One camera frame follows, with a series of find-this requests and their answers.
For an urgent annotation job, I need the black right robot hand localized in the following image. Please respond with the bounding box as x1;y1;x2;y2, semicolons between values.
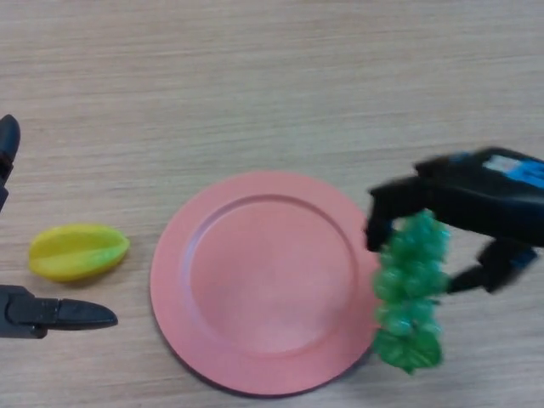
364;146;544;295

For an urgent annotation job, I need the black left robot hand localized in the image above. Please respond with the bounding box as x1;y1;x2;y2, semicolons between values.
0;114;119;340

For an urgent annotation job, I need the green plastic grape bunch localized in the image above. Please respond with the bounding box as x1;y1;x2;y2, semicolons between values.
371;210;451;375

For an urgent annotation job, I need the pink round plate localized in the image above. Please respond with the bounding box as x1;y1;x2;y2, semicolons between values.
149;171;383;399

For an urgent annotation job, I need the yellow plastic starfruit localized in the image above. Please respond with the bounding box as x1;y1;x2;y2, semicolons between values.
28;224;131;284

